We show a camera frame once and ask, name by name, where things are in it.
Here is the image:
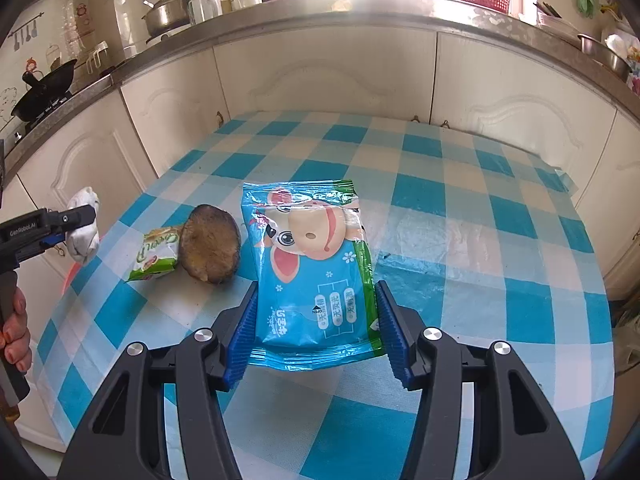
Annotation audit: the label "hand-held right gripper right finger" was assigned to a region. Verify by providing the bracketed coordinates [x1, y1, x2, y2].
[375, 280, 586, 480]

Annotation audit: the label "white plastic bag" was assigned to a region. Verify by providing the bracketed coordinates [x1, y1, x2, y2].
[602, 30, 640, 61]

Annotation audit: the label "green snack wrapper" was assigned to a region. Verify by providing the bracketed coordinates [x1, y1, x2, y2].
[125, 226, 182, 283]

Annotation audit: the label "steel kettle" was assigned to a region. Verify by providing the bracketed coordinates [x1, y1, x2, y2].
[141, 0, 196, 36]

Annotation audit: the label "white tissue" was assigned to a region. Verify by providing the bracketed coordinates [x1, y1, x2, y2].
[66, 186, 101, 263]

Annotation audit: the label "white cabinet door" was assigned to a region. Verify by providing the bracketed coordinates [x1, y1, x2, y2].
[120, 45, 236, 181]
[0, 175, 76, 453]
[432, 30, 618, 196]
[212, 25, 438, 126]
[15, 92, 161, 281]
[575, 110, 640, 286]

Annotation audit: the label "steel bowl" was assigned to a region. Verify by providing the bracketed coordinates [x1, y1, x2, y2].
[577, 34, 632, 81]

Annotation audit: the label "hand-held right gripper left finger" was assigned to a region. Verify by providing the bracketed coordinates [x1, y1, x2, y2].
[59, 280, 260, 480]

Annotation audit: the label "white induction cooker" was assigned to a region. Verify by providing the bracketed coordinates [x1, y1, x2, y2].
[145, 27, 191, 44]

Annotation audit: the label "white kitchen cabinets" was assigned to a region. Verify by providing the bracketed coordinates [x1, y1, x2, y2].
[0, 0, 640, 161]

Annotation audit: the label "blue wet wipes packet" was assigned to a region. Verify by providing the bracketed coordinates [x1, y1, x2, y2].
[241, 179, 386, 372]

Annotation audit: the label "white plastic holder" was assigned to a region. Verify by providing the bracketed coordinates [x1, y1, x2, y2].
[87, 41, 111, 74]

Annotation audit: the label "person's left hand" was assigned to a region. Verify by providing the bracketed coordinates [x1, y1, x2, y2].
[0, 287, 32, 373]

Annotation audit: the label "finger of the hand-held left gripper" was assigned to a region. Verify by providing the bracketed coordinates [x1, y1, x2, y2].
[40, 204, 97, 251]

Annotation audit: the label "black wok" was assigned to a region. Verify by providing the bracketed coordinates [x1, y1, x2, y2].
[11, 58, 78, 122]

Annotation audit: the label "blue checkered tablecloth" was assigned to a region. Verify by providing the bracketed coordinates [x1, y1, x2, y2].
[30, 110, 618, 480]

